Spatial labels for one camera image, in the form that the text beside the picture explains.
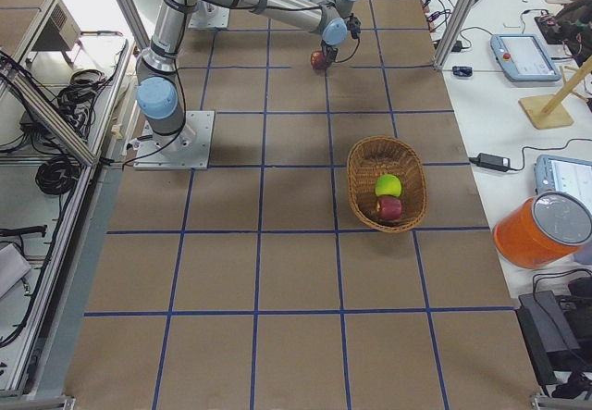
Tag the upper teach pendant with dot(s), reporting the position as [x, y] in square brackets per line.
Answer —
[523, 58]

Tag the teach pendant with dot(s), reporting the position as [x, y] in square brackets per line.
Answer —
[563, 174]
[523, 58]

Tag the green apple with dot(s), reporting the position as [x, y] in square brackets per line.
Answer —
[388, 184]

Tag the black power adapter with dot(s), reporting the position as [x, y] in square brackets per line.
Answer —
[492, 162]

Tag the grey control box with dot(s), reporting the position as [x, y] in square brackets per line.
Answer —
[60, 33]

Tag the orange bucket with grey lid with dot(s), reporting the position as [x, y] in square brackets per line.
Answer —
[544, 228]

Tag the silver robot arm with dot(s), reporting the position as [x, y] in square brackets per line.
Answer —
[160, 95]

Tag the lower teach pendant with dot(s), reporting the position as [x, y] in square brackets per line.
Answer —
[563, 174]

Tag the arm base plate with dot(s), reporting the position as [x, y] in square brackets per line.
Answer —
[207, 16]
[190, 150]

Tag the aluminium frame post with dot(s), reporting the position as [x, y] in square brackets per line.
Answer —
[449, 37]

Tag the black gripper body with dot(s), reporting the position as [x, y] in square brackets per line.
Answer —
[328, 52]

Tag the oval wicker basket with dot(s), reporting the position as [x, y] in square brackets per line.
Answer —
[377, 155]

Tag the dark red apple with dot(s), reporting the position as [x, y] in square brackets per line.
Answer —
[318, 60]

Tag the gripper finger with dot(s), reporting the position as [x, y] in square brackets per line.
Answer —
[330, 61]

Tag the wooden stand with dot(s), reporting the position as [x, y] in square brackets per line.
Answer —
[546, 111]

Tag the small blue black device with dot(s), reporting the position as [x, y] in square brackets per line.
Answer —
[462, 71]

